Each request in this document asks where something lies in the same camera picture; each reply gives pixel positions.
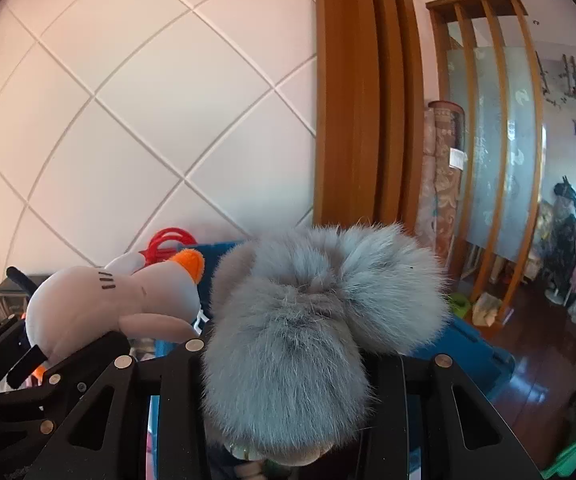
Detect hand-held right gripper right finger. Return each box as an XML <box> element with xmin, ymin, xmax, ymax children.
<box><xmin>358</xmin><ymin>352</ymin><xmax>543</xmax><ymax>480</ymax></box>

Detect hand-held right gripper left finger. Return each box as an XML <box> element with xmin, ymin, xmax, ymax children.
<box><xmin>33</xmin><ymin>337</ymin><xmax>209</xmax><ymax>480</ymax></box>

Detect white plush toy black stripes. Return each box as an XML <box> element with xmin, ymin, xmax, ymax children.
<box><xmin>24</xmin><ymin>249</ymin><xmax>206</xmax><ymax>368</ymax></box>

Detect blue plastic crate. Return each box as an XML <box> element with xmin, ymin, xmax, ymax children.
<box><xmin>148</xmin><ymin>240</ymin><xmax>516</xmax><ymax>480</ymax></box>

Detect grey furry plush toy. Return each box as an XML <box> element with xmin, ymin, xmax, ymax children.
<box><xmin>200</xmin><ymin>221</ymin><xmax>451</xmax><ymax>468</ymax></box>

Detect black gift bag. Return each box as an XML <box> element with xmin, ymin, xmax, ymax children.
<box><xmin>0</xmin><ymin>277</ymin><xmax>34</xmax><ymax>328</ymax></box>

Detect small green stool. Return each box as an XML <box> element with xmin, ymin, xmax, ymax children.
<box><xmin>448</xmin><ymin>294</ymin><xmax>473</xmax><ymax>318</ymax></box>

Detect white bag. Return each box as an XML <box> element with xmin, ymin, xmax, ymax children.
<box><xmin>472</xmin><ymin>292</ymin><xmax>501</xmax><ymax>326</ymax></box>

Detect red plastic case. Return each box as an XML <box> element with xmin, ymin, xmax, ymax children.
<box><xmin>140</xmin><ymin>227</ymin><xmax>199</xmax><ymax>266</ymax></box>

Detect dark clothes on stand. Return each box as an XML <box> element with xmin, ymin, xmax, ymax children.
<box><xmin>550</xmin><ymin>176</ymin><xmax>576</xmax><ymax>306</ymax></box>

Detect patterned rolled carpet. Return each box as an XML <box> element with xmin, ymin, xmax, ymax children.
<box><xmin>415</xmin><ymin>105</ymin><xmax>441</xmax><ymax>241</ymax></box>
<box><xmin>428</xmin><ymin>101</ymin><xmax>466</xmax><ymax>261</ymax></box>

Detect wooden frosted glass partition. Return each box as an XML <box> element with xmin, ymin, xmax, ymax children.
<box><xmin>427</xmin><ymin>0</ymin><xmax>546</xmax><ymax>328</ymax></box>

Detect wooden door frame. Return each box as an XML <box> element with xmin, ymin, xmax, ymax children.
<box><xmin>313</xmin><ymin>0</ymin><xmax>426</xmax><ymax>233</ymax></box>

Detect vine wall decoration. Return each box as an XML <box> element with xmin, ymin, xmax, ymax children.
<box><xmin>538</xmin><ymin>52</ymin><xmax>576</xmax><ymax>111</ymax></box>

